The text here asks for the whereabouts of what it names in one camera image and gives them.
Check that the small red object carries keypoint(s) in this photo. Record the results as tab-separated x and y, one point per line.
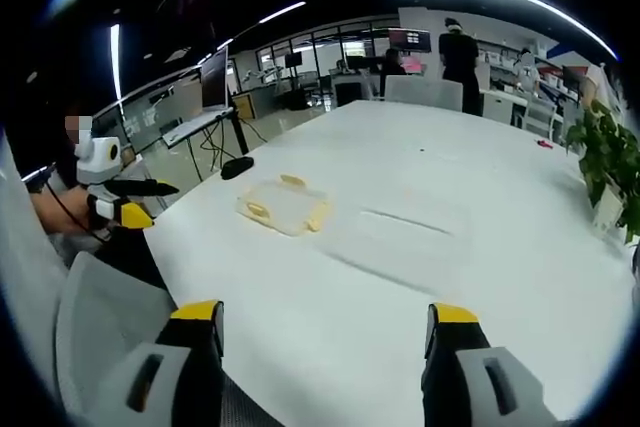
543	143

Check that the grey office chair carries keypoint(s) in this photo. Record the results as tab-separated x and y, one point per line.
110	307

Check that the dark wall monitor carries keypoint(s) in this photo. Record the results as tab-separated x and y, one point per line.
410	41

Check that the monitor on rolling stand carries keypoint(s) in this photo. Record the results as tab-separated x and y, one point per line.
214	79

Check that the green potted plant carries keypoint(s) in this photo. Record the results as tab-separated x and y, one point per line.
607	157

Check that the black pouch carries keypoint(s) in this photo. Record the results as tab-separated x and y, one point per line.
237	167

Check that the clear box with yellow clips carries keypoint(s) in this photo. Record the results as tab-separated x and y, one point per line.
284	204

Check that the white mesh office chair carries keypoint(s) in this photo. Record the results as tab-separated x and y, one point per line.
425	92

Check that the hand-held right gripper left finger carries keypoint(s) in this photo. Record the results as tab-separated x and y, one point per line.
150	377

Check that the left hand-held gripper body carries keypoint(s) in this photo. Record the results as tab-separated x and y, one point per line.
97	157

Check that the grey chair back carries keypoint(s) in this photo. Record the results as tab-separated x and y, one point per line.
25	267

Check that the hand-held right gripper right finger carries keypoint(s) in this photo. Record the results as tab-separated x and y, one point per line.
480	372

